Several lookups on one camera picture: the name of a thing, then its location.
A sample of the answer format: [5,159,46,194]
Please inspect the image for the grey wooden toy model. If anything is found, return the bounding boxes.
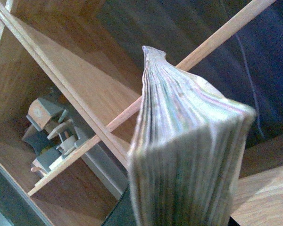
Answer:
[22,93,76,178]

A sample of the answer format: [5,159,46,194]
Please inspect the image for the dark blue books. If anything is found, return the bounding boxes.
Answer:
[191,0,283,147]

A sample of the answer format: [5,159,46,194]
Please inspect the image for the light wooden shelf unit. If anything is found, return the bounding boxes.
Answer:
[0,0,283,226]

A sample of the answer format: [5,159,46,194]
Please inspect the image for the thick paperback book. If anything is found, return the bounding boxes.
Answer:
[128,46,256,226]

